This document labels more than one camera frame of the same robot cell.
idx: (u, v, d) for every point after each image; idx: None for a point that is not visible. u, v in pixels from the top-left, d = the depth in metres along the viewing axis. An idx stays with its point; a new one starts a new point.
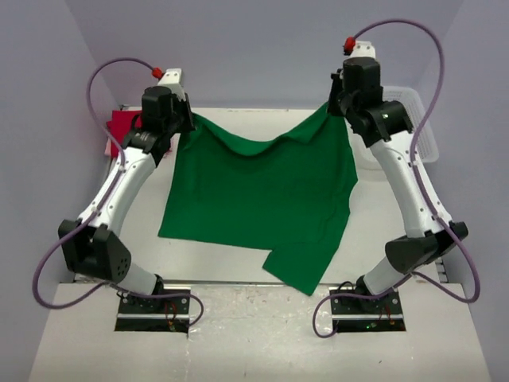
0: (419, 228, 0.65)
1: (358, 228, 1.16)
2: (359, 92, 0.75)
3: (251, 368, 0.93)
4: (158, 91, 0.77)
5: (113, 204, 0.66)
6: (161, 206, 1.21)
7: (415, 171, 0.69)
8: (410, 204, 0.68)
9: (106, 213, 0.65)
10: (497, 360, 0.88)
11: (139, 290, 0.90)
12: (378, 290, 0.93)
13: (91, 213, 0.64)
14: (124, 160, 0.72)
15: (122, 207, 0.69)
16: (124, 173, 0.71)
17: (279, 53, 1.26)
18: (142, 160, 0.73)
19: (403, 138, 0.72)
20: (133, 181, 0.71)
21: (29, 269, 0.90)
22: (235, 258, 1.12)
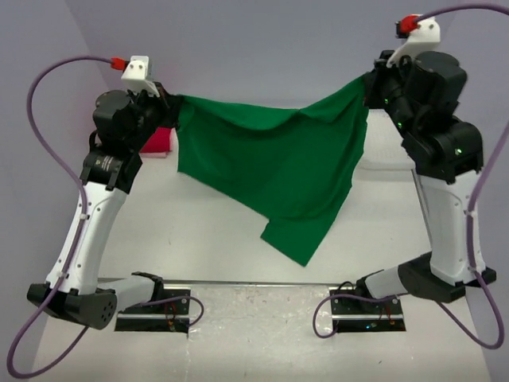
0: (449, 278, 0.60)
1: (358, 228, 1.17)
2: (429, 109, 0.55)
3: (251, 368, 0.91)
4: (112, 103, 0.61)
5: (81, 261, 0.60)
6: (162, 206, 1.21)
7: (469, 222, 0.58)
8: (447, 250, 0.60)
9: (74, 274, 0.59)
10: (497, 358, 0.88)
11: (137, 300, 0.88)
12: (378, 294, 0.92)
13: (56, 278, 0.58)
14: (86, 200, 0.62)
15: (94, 259, 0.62)
16: (87, 221, 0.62)
17: (279, 56, 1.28)
18: (106, 199, 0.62)
19: (468, 180, 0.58)
20: (100, 227, 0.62)
21: (28, 267, 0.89)
22: (235, 259, 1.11)
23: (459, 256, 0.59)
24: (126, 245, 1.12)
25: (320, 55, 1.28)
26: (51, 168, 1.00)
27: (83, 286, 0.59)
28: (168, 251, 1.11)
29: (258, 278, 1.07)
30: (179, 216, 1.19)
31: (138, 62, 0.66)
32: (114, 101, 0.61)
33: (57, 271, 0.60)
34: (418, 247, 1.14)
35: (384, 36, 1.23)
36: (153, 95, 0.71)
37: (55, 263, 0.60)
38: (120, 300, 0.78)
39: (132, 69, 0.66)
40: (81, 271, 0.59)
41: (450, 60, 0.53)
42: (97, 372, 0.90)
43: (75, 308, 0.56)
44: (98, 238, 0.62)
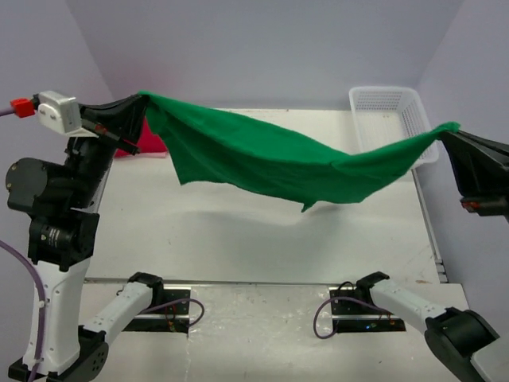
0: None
1: (358, 228, 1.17)
2: None
3: (251, 368, 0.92)
4: (29, 186, 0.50)
5: (52, 345, 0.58)
6: (161, 206, 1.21)
7: None
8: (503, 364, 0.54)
9: (49, 356, 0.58)
10: None
11: (139, 309, 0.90)
12: (380, 303, 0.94)
13: (33, 363, 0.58)
14: (41, 283, 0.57)
15: (68, 333, 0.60)
16: (47, 307, 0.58)
17: (280, 56, 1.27)
18: (63, 279, 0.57)
19: None
20: (64, 305, 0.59)
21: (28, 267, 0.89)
22: (235, 259, 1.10)
23: None
24: (126, 246, 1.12)
25: (321, 52, 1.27)
26: None
27: (63, 364, 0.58)
28: (168, 251, 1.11)
29: (257, 278, 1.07)
30: (179, 216, 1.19)
31: (48, 111, 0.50)
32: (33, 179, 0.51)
33: (31, 354, 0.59)
34: (418, 247, 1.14)
35: (385, 34, 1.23)
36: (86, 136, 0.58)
37: (28, 346, 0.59)
38: (123, 321, 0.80)
39: (45, 117, 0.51)
40: (55, 353, 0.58)
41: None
42: (98, 372, 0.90)
43: None
44: (66, 317, 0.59)
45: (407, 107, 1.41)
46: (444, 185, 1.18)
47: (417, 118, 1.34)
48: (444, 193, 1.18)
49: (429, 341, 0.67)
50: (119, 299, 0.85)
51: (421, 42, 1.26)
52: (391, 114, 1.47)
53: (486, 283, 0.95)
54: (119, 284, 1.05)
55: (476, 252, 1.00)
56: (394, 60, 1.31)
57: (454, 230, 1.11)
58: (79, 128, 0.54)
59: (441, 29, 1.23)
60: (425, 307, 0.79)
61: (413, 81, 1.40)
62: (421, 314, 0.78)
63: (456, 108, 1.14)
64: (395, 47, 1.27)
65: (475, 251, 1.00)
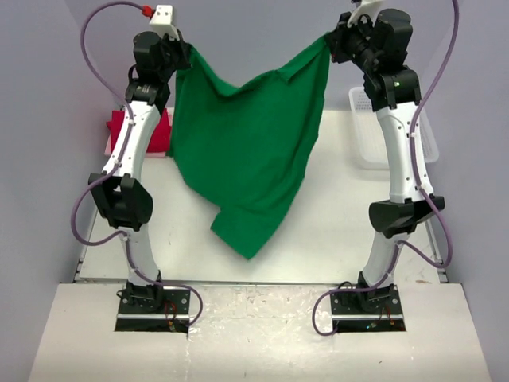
0: (399, 195, 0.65)
1: (359, 227, 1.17)
2: (381, 53, 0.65)
3: (251, 369, 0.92)
4: (147, 39, 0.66)
5: (132, 155, 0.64)
6: (161, 205, 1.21)
7: (412, 143, 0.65)
8: (398, 172, 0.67)
9: (127, 164, 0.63)
10: (498, 359, 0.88)
11: (145, 270, 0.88)
12: (378, 277, 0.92)
13: (113, 165, 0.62)
14: (131, 112, 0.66)
15: (141, 156, 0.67)
16: (134, 126, 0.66)
17: None
18: (150, 111, 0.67)
19: (407, 108, 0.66)
20: (145, 130, 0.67)
21: (29, 267, 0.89)
22: (234, 259, 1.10)
23: (406, 174, 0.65)
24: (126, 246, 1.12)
25: None
26: (52, 168, 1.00)
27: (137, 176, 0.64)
28: (168, 251, 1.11)
29: (257, 277, 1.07)
30: (179, 216, 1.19)
31: (164, 9, 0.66)
32: (152, 37, 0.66)
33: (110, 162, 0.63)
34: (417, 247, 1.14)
35: None
36: (172, 39, 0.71)
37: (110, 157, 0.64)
38: (141, 246, 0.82)
39: (159, 17, 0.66)
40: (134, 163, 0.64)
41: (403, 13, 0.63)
42: (98, 373, 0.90)
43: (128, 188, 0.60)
44: (142, 143, 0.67)
45: None
46: (445, 185, 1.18)
47: None
48: (445, 193, 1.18)
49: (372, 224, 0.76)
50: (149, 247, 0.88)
51: (421, 43, 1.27)
52: None
53: (486, 283, 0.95)
54: (119, 283, 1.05)
55: (476, 252, 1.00)
56: None
57: (455, 230, 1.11)
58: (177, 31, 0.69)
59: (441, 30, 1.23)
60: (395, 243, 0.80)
61: None
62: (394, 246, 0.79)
63: (457, 109, 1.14)
64: None
65: (474, 250, 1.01)
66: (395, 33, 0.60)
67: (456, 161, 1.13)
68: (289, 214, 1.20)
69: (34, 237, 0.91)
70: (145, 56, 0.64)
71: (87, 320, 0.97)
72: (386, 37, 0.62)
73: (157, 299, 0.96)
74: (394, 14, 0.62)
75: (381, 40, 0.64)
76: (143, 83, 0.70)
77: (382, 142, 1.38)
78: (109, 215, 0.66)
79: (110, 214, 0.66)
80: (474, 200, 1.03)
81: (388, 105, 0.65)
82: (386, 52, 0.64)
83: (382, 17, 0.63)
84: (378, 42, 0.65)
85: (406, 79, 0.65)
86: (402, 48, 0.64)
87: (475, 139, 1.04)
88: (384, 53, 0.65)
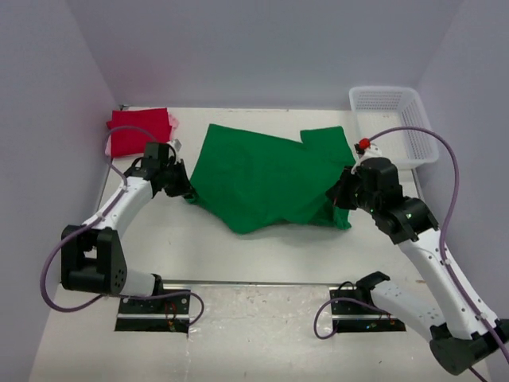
0: (464, 329, 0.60)
1: (359, 228, 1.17)
2: (379, 196, 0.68)
3: (251, 369, 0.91)
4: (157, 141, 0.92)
5: (117, 212, 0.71)
6: (161, 204, 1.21)
7: (449, 270, 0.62)
8: (449, 305, 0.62)
9: (110, 219, 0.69)
10: (499, 360, 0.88)
11: (138, 291, 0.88)
12: (379, 301, 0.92)
13: (95, 217, 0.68)
14: (126, 183, 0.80)
15: (123, 220, 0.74)
16: (126, 192, 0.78)
17: (281, 55, 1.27)
18: (143, 185, 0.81)
19: (429, 236, 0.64)
20: (133, 200, 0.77)
21: (29, 268, 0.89)
22: (232, 259, 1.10)
23: (460, 308, 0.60)
24: (126, 247, 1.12)
25: (323, 51, 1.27)
26: (52, 169, 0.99)
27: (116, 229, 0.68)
28: (168, 251, 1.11)
29: (257, 276, 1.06)
30: (180, 216, 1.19)
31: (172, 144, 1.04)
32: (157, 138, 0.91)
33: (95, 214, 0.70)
34: None
35: (386, 34, 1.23)
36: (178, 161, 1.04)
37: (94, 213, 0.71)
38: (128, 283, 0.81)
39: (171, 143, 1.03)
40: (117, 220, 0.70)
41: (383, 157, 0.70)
42: (98, 373, 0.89)
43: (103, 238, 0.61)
44: (128, 209, 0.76)
45: (403, 113, 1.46)
46: (444, 186, 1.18)
47: (415, 120, 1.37)
48: (445, 193, 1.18)
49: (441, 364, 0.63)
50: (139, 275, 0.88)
51: (421, 42, 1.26)
52: (391, 114, 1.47)
53: (487, 284, 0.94)
54: None
55: (476, 253, 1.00)
56: (393, 61, 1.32)
57: (454, 231, 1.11)
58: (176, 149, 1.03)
59: (443, 29, 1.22)
60: (429, 314, 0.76)
61: (413, 82, 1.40)
62: (425, 321, 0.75)
63: (458, 109, 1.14)
64: (396, 47, 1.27)
65: (473, 251, 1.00)
66: (382, 173, 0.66)
67: (456, 162, 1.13)
68: None
69: (33, 238, 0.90)
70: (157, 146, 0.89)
71: (86, 320, 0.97)
72: (378, 180, 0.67)
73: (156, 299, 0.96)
74: (378, 161, 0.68)
75: (373, 186, 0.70)
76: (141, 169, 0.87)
77: (382, 143, 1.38)
78: (72, 286, 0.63)
79: (71, 284, 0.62)
80: (475, 200, 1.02)
81: (409, 235, 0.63)
82: (382, 194, 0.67)
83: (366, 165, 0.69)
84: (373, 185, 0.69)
85: (416, 209, 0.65)
86: (396, 184, 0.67)
87: (476, 140, 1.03)
88: (381, 192, 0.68)
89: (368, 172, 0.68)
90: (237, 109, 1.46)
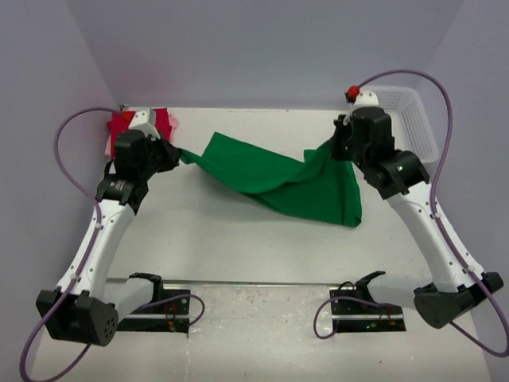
0: (451, 283, 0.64)
1: (359, 227, 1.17)
2: (371, 146, 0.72)
3: (251, 368, 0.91)
4: (129, 137, 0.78)
5: (93, 267, 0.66)
6: (161, 204, 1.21)
7: (438, 224, 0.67)
8: (437, 258, 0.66)
9: (86, 277, 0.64)
10: (499, 360, 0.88)
11: (137, 302, 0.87)
12: (379, 299, 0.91)
13: (70, 280, 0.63)
14: (100, 214, 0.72)
15: (103, 267, 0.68)
16: (102, 230, 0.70)
17: (281, 54, 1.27)
18: (118, 212, 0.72)
19: (420, 189, 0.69)
20: (110, 237, 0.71)
21: (29, 269, 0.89)
22: (232, 259, 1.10)
23: (448, 261, 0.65)
24: (126, 246, 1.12)
25: (323, 51, 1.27)
26: (52, 170, 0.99)
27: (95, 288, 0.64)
28: (168, 251, 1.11)
29: (257, 277, 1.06)
30: (179, 216, 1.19)
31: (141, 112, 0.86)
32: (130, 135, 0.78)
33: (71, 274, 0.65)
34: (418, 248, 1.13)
35: (386, 34, 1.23)
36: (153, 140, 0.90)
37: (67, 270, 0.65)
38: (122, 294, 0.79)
39: (137, 118, 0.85)
40: (95, 274, 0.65)
41: (378, 110, 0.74)
42: (99, 372, 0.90)
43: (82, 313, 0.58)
44: (109, 248, 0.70)
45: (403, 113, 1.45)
46: (444, 186, 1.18)
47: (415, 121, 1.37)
48: (446, 194, 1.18)
49: (425, 319, 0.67)
50: (126, 286, 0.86)
51: (421, 43, 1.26)
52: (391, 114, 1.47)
53: None
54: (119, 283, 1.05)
55: (475, 253, 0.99)
56: (393, 61, 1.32)
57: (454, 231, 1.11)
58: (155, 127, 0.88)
59: (443, 29, 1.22)
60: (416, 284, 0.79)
61: (413, 83, 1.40)
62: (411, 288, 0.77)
63: (458, 110, 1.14)
64: (396, 47, 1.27)
65: (473, 251, 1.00)
66: (376, 122, 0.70)
67: (456, 162, 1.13)
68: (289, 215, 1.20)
69: (33, 239, 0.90)
70: (128, 148, 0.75)
71: None
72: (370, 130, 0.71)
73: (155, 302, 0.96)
74: (373, 113, 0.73)
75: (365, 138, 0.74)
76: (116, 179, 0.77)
77: None
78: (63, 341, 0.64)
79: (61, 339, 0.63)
80: (474, 200, 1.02)
81: (399, 190, 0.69)
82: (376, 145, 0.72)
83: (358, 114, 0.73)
84: (366, 135, 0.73)
85: (407, 164, 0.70)
86: (388, 136, 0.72)
87: (475, 141, 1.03)
88: (373, 145, 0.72)
89: (361, 122, 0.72)
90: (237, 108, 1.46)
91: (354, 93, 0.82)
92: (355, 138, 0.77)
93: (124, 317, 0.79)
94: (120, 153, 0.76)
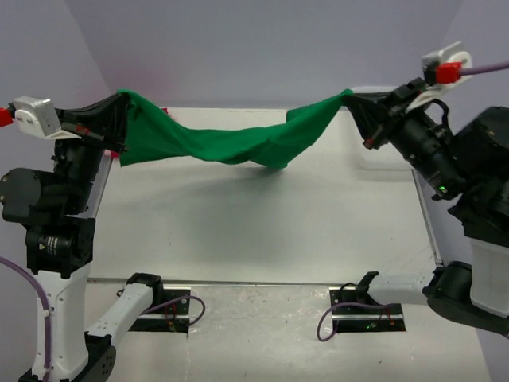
0: (502, 312, 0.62)
1: (359, 227, 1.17)
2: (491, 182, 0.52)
3: (251, 368, 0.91)
4: (27, 195, 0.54)
5: (61, 353, 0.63)
6: (162, 204, 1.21)
7: None
8: (499, 290, 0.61)
9: (58, 364, 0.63)
10: (499, 360, 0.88)
11: (139, 309, 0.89)
12: (383, 301, 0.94)
13: (43, 372, 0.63)
14: (44, 294, 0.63)
15: (74, 341, 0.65)
16: (53, 313, 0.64)
17: (281, 54, 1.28)
18: (65, 288, 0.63)
19: None
20: (68, 313, 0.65)
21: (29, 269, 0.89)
22: (232, 259, 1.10)
23: None
24: (126, 246, 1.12)
25: (322, 51, 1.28)
26: None
27: (72, 372, 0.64)
28: (167, 251, 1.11)
29: (258, 278, 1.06)
30: (179, 216, 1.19)
31: (25, 116, 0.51)
32: (27, 193, 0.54)
33: (40, 364, 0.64)
34: (418, 248, 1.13)
35: (385, 34, 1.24)
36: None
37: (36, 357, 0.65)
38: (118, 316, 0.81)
39: (23, 122, 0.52)
40: (64, 360, 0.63)
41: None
42: None
43: None
44: (71, 323, 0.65)
45: None
46: None
47: None
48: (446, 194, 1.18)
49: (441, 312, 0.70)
50: (120, 301, 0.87)
51: (421, 43, 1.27)
52: None
53: None
54: (120, 283, 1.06)
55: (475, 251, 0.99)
56: (394, 62, 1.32)
57: (454, 230, 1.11)
58: (58, 130, 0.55)
59: (441, 29, 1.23)
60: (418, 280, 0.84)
61: None
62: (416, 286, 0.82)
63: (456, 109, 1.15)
64: (395, 47, 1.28)
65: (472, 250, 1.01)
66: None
67: None
68: (289, 215, 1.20)
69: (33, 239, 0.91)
70: (29, 219, 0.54)
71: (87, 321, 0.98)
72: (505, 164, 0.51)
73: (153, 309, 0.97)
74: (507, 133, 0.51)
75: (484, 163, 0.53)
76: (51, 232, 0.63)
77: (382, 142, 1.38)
78: None
79: None
80: None
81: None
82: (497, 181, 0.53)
83: (495, 138, 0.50)
84: (483, 161, 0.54)
85: None
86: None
87: None
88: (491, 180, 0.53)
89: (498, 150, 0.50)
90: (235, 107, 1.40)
91: (450, 76, 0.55)
92: (464, 155, 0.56)
93: (126, 330, 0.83)
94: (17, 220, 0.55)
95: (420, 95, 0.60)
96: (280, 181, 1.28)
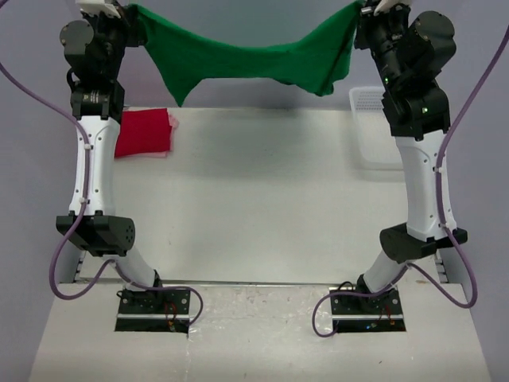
0: (422, 232, 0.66)
1: (359, 226, 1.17)
2: (411, 75, 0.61)
3: (251, 368, 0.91)
4: (78, 37, 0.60)
5: (98, 187, 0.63)
6: (161, 204, 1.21)
7: (437, 178, 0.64)
8: (421, 208, 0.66)
9: (95, 198, 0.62)
10: (499, 360, 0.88)
11: (140, 278, 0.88)
12: (378, 286, 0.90)
13: (80, 204, 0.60)
14: (85, 134, 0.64)
15: (107, 183, 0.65)
16: (92, 151, 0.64)
17: None
18: (105, 129, 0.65)
19: (435, 138, 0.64)
20: (105, 155, 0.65)
21: (29, 267, 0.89)
22: (231, 259, 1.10)
23: (429, 213, 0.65)
24: None
25: None
26: (51, 169, 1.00)
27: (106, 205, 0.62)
28: (166, 251, 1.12)
29: (257, 278, 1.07)
30: (179, 215, 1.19)
31: None
32: (81, 35, 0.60)
33: (77, 198, 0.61)
34: None
35: None
36: (111, 17, 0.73)
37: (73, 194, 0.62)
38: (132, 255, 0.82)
39: None
40: (101, 195, 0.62)
41: (445, 28, 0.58)
42: (99, 373, 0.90)
43: (105, 225, 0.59)
44: (106, 165, 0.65)
45: None
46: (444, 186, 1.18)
47: None
48: None
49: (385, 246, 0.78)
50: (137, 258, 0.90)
51: None
52: None
53: (486, 283, 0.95)
54: (120, 283, 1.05)
55: (475, 251, 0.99)
56: None
57: None
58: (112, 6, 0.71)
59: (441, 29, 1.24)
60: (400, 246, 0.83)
61: None
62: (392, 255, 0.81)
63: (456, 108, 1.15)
64: None
65: (472, 249, 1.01)
66: (435, 53, 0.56)
67: (453, 161, 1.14)
68: (289, 212, 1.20)
69: (33, 237, 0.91)
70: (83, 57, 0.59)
71: (86, 321, 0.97)
72: (421, 58, 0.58)
73: (157, 293, 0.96)
74: (433, 27, 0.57)
75: (412, 58, 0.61)
76: (89, 90, 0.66)
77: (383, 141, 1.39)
78: (89, 249, 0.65)
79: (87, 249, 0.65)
80: (472, 199, 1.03)
81: (414, 134, 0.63)
82: (414, 76, 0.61)
83: (418, 29, 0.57)
84: (410, 60, 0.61)
85: (434, 98, 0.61)
86: (437, 68, 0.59)
87: (473, 138, 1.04)
88: (413, 74, 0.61)
89: (419, 44, 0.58)
90: (235, 108, 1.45)
91: None
92: (400, 48, 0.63)
93: (122, 269, 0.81)
94: (75, 61, 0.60)
95: (379, 4, 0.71)
96: (281, 180, 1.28)
